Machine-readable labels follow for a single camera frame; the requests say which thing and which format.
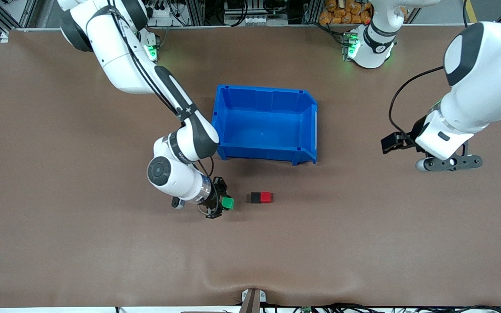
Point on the blue plastic storage bin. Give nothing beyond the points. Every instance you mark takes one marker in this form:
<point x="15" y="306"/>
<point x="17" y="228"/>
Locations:
<point x="263" y="126"/>

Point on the grey camera stand bracket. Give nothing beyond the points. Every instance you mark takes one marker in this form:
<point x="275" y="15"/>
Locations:
<point x="252" y="300"/>

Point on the white power strip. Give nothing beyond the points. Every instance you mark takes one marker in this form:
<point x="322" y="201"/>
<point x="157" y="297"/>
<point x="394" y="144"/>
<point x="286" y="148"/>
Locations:
<point x="161" y="13"/>

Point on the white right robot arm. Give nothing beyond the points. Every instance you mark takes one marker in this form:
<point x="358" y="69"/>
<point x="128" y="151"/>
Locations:
<point x="120" y="65"/>

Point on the green cube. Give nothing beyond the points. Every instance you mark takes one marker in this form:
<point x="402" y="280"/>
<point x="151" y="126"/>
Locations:
<point x="228" y="203"/>

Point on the orange snack bag pile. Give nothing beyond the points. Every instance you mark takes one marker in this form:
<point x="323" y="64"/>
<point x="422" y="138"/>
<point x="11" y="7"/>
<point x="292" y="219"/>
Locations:
<point x="344" y="13"/>

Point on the grey metal machine block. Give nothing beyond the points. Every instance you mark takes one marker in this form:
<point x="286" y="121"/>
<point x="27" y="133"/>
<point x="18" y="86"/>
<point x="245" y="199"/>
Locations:
<point x="255" y="13"/>

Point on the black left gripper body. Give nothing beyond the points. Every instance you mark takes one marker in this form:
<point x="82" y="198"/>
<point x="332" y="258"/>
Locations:
<point x="415" y="131"/>

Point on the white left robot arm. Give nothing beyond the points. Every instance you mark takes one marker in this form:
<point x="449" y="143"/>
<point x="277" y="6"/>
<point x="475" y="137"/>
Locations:
<point x="481" y="82"/>

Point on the black cube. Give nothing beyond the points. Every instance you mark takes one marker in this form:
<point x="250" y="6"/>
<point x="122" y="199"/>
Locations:
<point x="255" y="198"/>

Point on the red cube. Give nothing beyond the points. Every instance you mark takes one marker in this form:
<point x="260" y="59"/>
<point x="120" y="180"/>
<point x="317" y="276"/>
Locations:
<point x="266" y="198"/>

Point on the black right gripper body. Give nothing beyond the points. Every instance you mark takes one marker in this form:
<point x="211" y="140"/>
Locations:
<point x="213" y="198"/>

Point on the wrinkled table cover mat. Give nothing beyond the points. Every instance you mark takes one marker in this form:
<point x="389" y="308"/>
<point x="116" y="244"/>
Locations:
<point x="102" y="252"/>

